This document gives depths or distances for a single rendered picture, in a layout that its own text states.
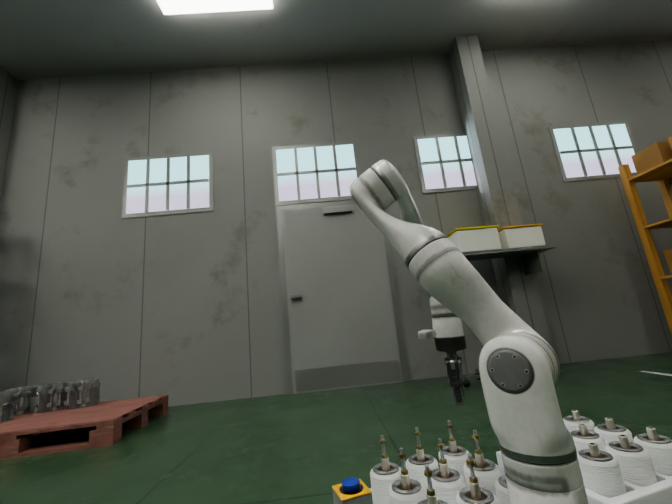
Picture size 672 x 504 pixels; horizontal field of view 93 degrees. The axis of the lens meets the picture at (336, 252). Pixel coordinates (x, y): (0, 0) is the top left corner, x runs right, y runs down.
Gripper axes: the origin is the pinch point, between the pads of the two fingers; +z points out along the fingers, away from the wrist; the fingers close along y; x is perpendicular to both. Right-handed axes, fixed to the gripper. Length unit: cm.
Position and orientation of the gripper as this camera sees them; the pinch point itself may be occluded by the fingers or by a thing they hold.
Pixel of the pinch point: (459, 394)
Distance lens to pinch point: 92.7
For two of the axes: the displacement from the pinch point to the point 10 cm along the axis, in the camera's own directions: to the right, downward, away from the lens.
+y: 3.6, 1.7, 9.2
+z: 1.0, 9.7, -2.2
